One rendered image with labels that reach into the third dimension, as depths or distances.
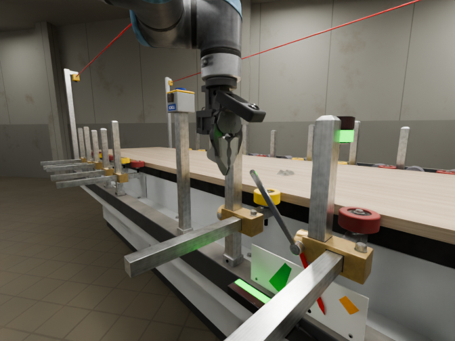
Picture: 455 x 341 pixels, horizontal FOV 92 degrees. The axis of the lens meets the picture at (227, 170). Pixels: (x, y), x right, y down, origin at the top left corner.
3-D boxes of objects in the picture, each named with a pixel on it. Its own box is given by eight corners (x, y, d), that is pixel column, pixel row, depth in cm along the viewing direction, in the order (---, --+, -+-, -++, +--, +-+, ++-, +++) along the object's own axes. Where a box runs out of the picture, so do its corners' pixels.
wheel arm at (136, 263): (131, 283, 38) (129, 260, 38) (124, 274, 41) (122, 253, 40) (274, 218, 68) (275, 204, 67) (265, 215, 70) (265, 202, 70)
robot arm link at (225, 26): (195, 7, 50) (237, 11, 52) (196, 65, 52) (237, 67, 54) (195, -20, 41) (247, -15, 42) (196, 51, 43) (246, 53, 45)
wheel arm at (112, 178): (57, 190, 110) (56, 182, 109) (56, 189, 112) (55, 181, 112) (142, 178, 140) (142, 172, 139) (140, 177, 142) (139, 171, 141)
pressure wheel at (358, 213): (369, 273, 45) (376, 219, 43) (329, 257, 50) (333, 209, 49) (379, 258, 50) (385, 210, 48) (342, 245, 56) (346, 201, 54)
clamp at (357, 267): (363, 285, 37) (365, 258, 37) (292, 254, 47) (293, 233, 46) (372, 271, 41) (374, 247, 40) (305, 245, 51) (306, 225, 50)
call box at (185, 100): (177, 114, 72) (177, 88, 70) (166, 114, 77) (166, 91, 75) (195, 114, 76) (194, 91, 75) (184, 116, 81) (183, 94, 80)
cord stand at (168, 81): (171, 161, 300) (167, 76, 281) (168, 160, 306) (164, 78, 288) (176, 160, 305) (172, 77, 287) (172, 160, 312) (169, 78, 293)
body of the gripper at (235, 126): (219, 135, 57) (219, 88, 55) (243, 136, 51) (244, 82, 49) (195, 136, 52) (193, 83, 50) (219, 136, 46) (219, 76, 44)
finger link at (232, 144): (221, 171, 57) (221, 135, 56) (237, 174, 53) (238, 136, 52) (212, 172, 55) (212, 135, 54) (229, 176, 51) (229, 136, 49)
